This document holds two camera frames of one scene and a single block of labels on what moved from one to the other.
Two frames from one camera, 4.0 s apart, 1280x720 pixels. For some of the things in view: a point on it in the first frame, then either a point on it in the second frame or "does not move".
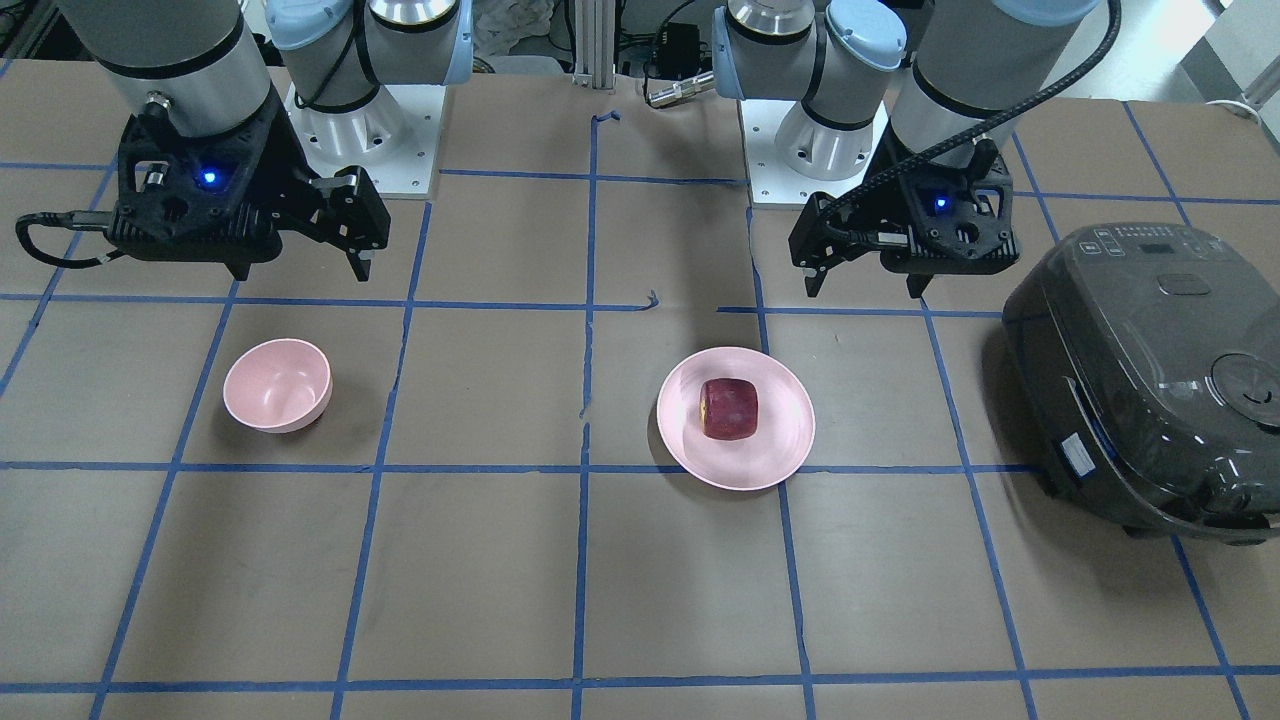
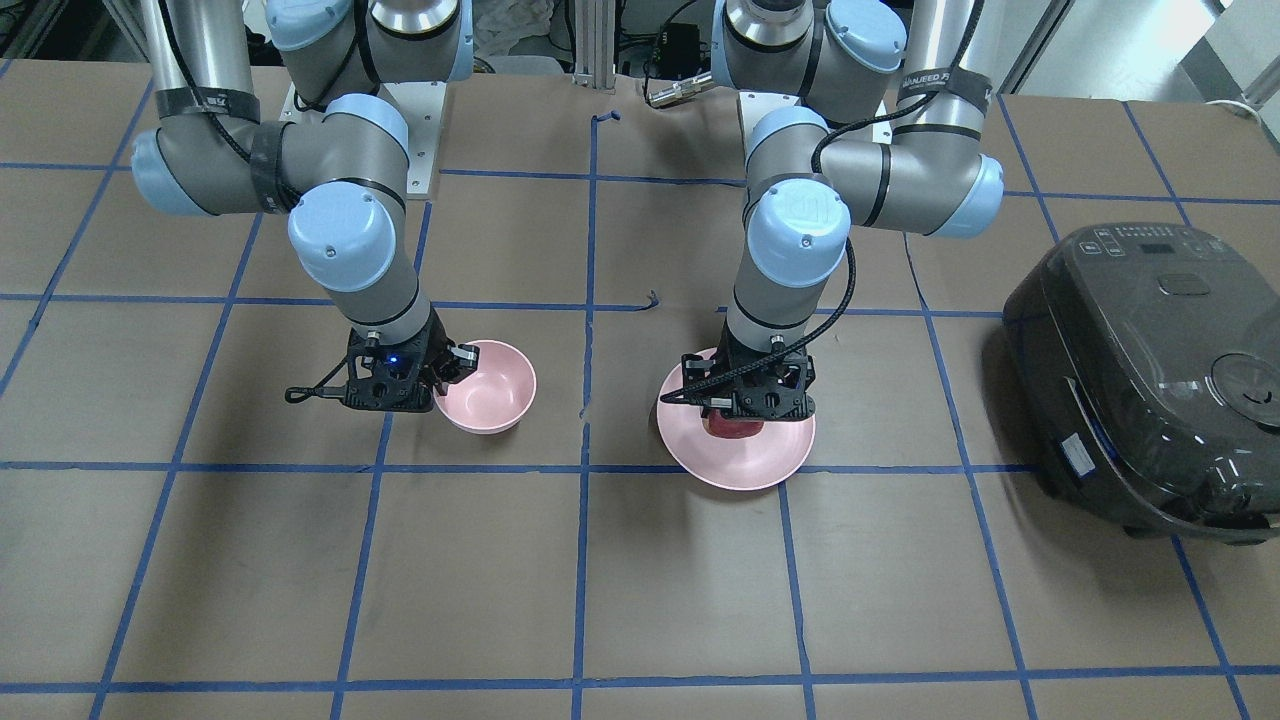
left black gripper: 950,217 to 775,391
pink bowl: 278,385 to 494,398
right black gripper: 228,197 to 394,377
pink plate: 786,419 does not move
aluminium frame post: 594,44 does not move
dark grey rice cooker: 1144,362 does not move
